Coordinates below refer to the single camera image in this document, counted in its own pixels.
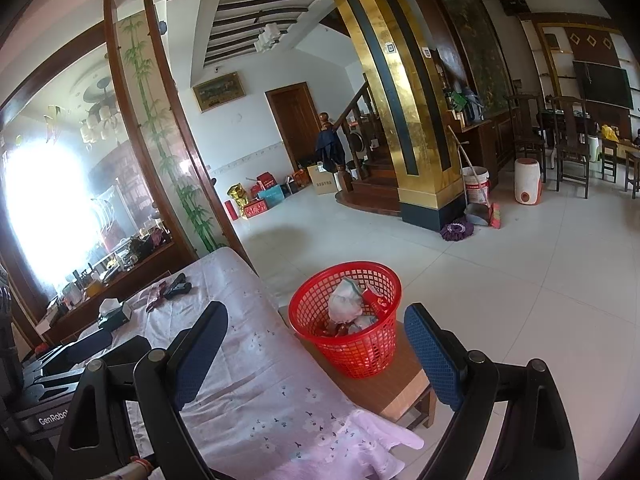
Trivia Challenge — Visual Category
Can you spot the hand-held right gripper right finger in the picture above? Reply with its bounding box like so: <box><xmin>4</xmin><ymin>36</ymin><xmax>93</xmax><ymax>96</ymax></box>
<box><xmin>403</xmin><ymin>303</ymin><xmax>581</xmax><ymax>480</ymax></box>

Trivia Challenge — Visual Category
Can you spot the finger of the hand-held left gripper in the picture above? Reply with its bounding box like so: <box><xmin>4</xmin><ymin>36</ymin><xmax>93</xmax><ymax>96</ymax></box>
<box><xmin>30</xmin><ymin>336</ymin><xmax>152</xmax><ymax>401</ymax></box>
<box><xmin>37</xmin><ymin>332</ymin><xmax>115</xmax><ymax>376</ymax></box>

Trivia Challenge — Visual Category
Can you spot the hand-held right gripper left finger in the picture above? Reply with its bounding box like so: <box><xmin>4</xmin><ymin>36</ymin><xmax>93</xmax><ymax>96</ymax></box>
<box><xmin>52</xmin><ymin>301</ymin><xmax>230</xmax><ymax>480</ymax></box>

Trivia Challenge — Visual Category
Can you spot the red mesh basket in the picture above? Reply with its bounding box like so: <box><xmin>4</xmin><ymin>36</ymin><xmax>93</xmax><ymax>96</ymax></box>
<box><xmin>288</xmin><ymin>261</ymin><xmax>403</xmax><ymax>380</ymax></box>

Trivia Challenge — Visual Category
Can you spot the teal tissue pack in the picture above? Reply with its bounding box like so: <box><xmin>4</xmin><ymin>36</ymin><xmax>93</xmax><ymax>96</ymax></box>
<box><xmin>347</xmin><ymin>315</ymin><xmax>381</xmax><ymax>335</ymax></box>

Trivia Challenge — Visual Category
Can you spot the dark green tissue box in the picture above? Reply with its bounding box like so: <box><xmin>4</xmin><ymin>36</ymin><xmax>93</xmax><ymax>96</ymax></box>
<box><xmin>97</xmin><ymin>298</ymin><xmax>133</xmax><ymax>331</ymax></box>

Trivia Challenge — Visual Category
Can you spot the wooden stool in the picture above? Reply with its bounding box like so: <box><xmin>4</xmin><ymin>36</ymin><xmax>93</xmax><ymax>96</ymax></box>
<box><xmin>277</xmin><ymin>305</ymin><xmax>438</xmax><ymax>431</ymax></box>

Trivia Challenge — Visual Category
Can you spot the wooden counter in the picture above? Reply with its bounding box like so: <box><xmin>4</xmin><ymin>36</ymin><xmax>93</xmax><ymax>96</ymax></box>
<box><xmin>40</xmin><ymin>237</ymin><xmax>176</xmax><ymax>346</ymax></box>

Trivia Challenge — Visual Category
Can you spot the dark red pouch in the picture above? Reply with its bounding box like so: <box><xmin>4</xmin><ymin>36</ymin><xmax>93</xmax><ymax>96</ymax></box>
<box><xmin>146</xmin><ymin>282</ymin><xmax>168</xmax><ymax>313</ymax></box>

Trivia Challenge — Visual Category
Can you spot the pink floral tablecloth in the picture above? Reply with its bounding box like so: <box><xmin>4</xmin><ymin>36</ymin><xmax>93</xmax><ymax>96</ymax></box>
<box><xmin>65</xmin><ymin>246</ymin><xmax>426</xmax><ymax>480</ymax></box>

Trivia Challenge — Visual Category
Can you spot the black handheld device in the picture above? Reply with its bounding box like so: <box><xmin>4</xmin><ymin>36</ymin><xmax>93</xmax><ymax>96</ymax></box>
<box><xmin>164</xmin><ymin>274</ymin><xmax>193</xmax><ymax>301</ymax></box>

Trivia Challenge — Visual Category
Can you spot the pile of assorted household items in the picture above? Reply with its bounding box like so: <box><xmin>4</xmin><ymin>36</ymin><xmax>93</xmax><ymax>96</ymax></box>
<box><xmin>45</xmin><ymin>220</ymin><xmax>173</xmax><ymax>316</ymax></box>

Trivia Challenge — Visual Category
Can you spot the purple mop head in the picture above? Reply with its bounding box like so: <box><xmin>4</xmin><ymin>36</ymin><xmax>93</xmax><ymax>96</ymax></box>
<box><xmin>440</xmin><ymin>220</ymin><xmax>476</xmax><ymax>242</ymax></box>

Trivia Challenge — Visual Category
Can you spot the grey dustpan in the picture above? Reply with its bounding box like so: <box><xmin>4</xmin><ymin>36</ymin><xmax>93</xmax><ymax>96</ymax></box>
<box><xmin>465</xmin><ymin>202</ymin><xmax>493</xmax><ymax>227</ymax></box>

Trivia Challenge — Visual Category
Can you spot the broom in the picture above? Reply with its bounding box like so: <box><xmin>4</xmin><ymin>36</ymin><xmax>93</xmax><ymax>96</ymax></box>
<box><xmin>446</xmin><ymin>125</ymin><xmax>505</xmax><ymax>230</ymax></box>

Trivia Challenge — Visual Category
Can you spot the gold gift bag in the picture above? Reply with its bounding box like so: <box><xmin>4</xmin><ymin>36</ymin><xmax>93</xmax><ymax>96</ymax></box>
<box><xmin>227</xmin><ymin>183</ymin><xmax>248</xmax><ymax>218</ymax></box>

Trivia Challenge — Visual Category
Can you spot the white plastic bucket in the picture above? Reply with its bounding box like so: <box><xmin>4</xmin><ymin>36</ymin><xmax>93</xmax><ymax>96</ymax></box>
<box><xmin>462</xmin><ymin>166</ymin><xmax>492</xmax><ymax>206</ymax></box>

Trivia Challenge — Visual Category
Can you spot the teal gift bag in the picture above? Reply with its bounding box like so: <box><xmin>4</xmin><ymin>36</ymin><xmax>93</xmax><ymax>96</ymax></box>
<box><xmin>257</xmin><ymin>185</ymin><xmax>285</xmax><ymax>209</ymax></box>

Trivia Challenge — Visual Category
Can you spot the wooden staircase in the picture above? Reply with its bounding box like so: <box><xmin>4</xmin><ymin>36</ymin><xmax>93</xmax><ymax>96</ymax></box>
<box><xmin>320</xmin><ymin>75</ymin><xmax>401</xmax><ymax>216</ymax></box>

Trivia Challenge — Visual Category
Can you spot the white floor appliance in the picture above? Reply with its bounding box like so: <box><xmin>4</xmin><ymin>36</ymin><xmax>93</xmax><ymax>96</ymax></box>
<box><xmin>514</xmin><ymin>157</ymin><xmax>543</xmax><ymax>206</ymax></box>

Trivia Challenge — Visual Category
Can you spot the cardboard box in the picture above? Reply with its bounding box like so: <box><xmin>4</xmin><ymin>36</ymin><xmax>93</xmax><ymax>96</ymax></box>
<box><xmin>306</xmin><ymin>162</ymin><xmax>337</xmax><ymax>196</ymax></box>

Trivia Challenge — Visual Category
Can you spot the white chandelier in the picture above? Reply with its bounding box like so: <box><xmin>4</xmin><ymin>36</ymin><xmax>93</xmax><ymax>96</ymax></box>
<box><xmin>80</xmin><ymin>77</ymin><xmax>123</xmax><ymax>151</ymax></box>

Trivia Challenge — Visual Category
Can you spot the butterfly decoration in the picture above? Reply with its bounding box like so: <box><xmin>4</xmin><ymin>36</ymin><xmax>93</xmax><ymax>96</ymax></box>
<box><xmin>42</xmin><ymin>105</ymin><xmax>68</xmax><ymax>143</ymax></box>

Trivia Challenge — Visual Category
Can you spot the dark blue jacket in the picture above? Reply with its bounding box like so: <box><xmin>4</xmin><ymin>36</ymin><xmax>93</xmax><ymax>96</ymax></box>
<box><xmin>315</xmin><ymin>127</ymin><xmax>347</xmax><ymax>173</ymax></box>

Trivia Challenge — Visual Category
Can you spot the dark wooden chair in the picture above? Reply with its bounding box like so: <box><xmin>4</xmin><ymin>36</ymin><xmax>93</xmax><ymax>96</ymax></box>
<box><xmin>505</xmin><ymin>92</ymin><xmax>548</xmax><ymax>183</ymax></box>
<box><xmin>550</xmin><ymin>96</ymin><xmax>596</xmax><ymax>200</ymax></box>

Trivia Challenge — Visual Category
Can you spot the bamboo painted panel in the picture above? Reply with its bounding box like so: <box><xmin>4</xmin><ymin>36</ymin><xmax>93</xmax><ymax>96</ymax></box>
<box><xmin>112</xmin><ymin>12</ymin><xmax>226</xmax><ymax>256</ymax></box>

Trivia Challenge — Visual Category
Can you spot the brown wooden door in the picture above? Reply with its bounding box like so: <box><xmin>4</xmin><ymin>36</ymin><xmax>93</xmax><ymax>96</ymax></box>
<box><xmin>265</xmin><ymin>81</ymin><xmax>323</xmax><ymax>176</ymax></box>

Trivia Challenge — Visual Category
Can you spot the gold and black pillar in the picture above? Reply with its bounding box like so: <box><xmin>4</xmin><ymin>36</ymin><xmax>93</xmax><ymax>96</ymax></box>
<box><xmin>327</xmin><ymin>0</ymin><xmax>468</xmax><ymax>231</ymax></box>

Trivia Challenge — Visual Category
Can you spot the gold framed painting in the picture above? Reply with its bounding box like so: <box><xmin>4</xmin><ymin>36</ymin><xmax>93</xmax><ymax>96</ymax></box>
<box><xmin>192</xmin><ymin>71</ymin><xmax>247</xmax><ymax>113</ymax></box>

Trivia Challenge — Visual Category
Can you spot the ceiling lamp cluster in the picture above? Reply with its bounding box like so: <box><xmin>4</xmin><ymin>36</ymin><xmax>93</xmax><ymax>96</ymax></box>
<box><xmin>254</xmin><ymin>22</ymin><xmax>282</xmax><ymax>53</ymax></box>

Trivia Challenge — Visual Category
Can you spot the large dark green wall painting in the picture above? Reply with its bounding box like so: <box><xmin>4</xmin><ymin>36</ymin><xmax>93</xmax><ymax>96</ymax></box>
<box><xmin>430</xmin><ymin>0</ymin><xmax>516</xmax><ymax>118</ymax></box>

